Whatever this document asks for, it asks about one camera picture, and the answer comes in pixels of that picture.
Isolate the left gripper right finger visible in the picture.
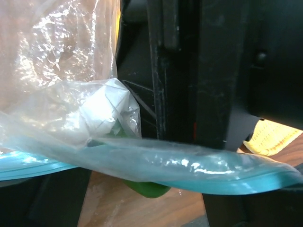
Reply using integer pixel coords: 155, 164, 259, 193
203, 184, 303, 227

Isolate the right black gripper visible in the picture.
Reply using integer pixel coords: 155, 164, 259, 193
116, 0, 303, 151

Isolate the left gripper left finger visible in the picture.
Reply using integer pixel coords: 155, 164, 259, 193
0, 169, 91, 227

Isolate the clear zip top bag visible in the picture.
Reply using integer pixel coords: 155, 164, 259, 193
0, 0, 303, 196

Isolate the green fake vegetable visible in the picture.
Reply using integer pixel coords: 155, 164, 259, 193
111, 120, 171, 199

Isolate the woven bamboo tray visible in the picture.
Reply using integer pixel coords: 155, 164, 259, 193
243, 119, 303, 157

